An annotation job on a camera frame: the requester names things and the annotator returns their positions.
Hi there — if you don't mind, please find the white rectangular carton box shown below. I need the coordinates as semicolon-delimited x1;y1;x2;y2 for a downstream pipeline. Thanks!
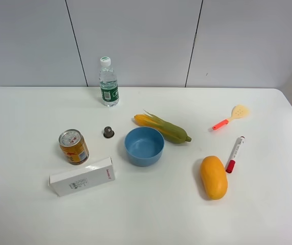
48;157;115;197

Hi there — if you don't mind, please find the blue plastic bowl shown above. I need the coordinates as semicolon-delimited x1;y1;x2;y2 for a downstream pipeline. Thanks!
124;127;165;167

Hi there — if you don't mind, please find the toy corn cob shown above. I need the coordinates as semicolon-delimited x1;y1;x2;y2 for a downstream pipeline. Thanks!
134;111;192;144

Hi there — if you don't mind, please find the small grey coffee capsule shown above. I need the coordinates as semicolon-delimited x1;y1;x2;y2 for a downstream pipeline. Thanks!
103;126;115;138

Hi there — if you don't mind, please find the clear plastic water bottle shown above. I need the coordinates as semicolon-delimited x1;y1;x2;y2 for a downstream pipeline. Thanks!
99;57;119;107

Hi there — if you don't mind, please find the yellow drink can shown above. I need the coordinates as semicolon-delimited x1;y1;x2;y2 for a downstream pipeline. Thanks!
59;129;89;165

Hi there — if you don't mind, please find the yellow mango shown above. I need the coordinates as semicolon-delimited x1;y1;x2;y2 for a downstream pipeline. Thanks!
200;156;228;200

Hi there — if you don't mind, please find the red cap whiteboard marker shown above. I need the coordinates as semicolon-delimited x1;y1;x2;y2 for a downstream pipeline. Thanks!
226;136;245;174

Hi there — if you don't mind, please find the small spatula red handle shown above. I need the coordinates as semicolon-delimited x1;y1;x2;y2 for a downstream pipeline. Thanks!
212;105;250;130

